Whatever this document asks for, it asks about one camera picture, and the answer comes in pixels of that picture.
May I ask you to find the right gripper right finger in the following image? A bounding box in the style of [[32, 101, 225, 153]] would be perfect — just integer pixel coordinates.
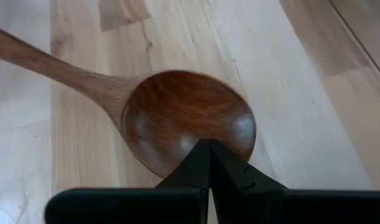
[[210, 139, 380, 224]]

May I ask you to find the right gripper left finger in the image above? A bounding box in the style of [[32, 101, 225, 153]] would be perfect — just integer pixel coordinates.
[[45, 139, 211, 224]]

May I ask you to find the dark wooden spoon silver tip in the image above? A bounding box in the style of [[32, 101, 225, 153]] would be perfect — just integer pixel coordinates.
[[0, 23, 257, 180]]

